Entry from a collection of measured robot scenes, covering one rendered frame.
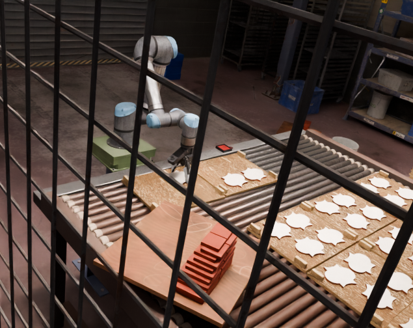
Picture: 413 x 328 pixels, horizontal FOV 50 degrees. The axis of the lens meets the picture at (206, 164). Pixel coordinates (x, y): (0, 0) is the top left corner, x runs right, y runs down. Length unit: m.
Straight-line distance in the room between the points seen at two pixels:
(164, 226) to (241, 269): 0.36
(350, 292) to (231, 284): 0.55
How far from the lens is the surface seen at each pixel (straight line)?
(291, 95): 6.78
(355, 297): 1.95
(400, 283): 2.12
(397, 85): 6.76
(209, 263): 1.50
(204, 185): 2.35
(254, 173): 2.57
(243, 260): 1.74
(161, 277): 1.59
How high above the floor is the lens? 2.11
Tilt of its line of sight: 27 degrees down
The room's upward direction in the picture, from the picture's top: 11 degrees clockwise
